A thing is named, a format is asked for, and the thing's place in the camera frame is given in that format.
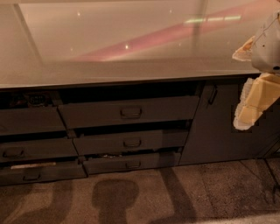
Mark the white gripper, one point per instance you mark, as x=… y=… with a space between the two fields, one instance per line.
x=268 y=51

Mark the dark grey cabinet door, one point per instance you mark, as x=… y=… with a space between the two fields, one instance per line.
x=213 y=137

